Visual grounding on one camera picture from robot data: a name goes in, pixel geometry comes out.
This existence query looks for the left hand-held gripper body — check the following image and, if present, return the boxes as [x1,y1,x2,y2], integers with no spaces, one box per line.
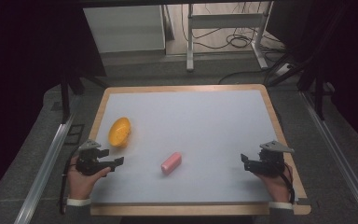
[76,139,107,177]

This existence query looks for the white metal desk frame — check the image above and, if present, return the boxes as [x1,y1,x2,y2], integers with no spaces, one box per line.
[186,1,275,73]

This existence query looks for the orange fruit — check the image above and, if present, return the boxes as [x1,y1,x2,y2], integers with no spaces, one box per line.
[107,117,132,148]

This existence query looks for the black curtain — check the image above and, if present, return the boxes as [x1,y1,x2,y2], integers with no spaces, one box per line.
[266,0,358,155]
[0,0,107,209]

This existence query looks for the aluminium rail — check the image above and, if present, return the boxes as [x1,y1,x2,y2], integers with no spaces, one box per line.
[13,114,76,224]
[300,91,358,224]

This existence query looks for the black floor cables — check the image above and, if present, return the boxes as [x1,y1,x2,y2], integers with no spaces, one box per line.
[180,1,290,86]

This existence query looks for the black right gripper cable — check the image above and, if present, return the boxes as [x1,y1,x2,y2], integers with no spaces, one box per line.
[279,161,296,205]

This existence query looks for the person's right hand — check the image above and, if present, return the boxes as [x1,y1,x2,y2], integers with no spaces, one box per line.
[254,163,294,203]

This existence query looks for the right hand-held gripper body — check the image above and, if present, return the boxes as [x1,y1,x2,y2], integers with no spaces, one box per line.
[248,140,295,178]

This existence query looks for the person's left hand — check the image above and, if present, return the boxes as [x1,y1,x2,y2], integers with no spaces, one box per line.
[66,155,112,201]

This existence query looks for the white power strip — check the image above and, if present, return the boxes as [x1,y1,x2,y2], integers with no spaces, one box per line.
[274,63,294,77]

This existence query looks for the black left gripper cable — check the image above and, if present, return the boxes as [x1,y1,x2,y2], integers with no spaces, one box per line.
[58,146,83,216]

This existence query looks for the black metal stand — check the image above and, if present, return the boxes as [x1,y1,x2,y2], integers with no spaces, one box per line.
[59,69,110,123]
[265,46,337,121]

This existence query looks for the white cabinet panel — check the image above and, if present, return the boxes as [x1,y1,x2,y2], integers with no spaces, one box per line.
[82,4,167,54]

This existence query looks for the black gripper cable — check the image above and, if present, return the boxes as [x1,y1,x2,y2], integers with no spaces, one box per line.
[279,161,296,205]
[58,146,83,216]

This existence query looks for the pink soap bar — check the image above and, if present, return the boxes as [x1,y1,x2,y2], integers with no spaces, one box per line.
[160,151,183,175]

